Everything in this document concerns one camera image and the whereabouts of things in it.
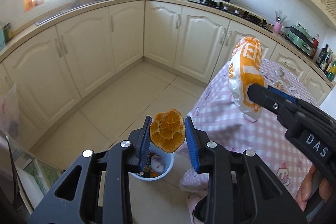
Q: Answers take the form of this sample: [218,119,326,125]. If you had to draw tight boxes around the half orange peel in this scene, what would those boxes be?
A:
[150,109,186,153]

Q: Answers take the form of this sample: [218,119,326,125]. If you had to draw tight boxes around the orange white bread bag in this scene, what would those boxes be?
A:
[228,36,266,121]

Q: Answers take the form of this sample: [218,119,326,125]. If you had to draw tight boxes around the blue white trash bin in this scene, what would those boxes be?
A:
[131,143,175,181]

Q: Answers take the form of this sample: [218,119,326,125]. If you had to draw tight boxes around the cream lower kitchen cabinets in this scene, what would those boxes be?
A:
[1,0,334,149]

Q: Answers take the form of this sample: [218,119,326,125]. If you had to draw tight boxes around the person's right hand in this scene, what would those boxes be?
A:
[295,165,334,211]

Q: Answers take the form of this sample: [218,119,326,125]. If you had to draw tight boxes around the pink checkered cartoon tablecloth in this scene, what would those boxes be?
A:
[179,57,321,212]

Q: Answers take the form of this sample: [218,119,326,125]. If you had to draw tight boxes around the green yellow bottle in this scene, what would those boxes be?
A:
[326,55,336,82]

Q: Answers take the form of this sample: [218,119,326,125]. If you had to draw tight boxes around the dark oil bottle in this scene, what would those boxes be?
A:
[315,44,329,67]

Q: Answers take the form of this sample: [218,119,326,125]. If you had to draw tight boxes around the pink slipper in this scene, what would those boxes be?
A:
[186,193,205,223]

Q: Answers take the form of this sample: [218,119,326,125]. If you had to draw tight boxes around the green electric grill appliance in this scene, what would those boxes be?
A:
[286,24,313,56]

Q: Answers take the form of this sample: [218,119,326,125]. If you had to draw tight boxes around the pink utensil holder cup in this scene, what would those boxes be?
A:
[273,22,282,34]

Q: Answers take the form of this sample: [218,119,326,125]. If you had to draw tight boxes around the black gas stove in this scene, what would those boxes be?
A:
[188,0,272,32]

